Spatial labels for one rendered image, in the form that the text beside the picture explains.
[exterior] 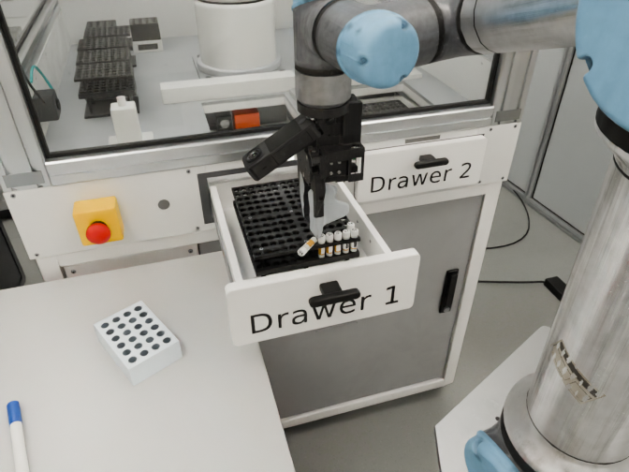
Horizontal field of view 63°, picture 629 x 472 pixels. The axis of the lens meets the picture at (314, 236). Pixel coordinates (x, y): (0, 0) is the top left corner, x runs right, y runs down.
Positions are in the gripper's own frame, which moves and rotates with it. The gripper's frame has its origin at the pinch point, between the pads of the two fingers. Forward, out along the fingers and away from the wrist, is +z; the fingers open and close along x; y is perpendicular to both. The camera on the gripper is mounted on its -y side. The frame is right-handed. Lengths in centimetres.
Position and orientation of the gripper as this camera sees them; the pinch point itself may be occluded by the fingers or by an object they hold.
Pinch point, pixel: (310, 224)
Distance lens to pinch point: 80.6
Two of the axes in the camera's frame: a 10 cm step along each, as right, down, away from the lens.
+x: -2.9, -5.5, 7.8
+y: 9.6, -1.7, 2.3
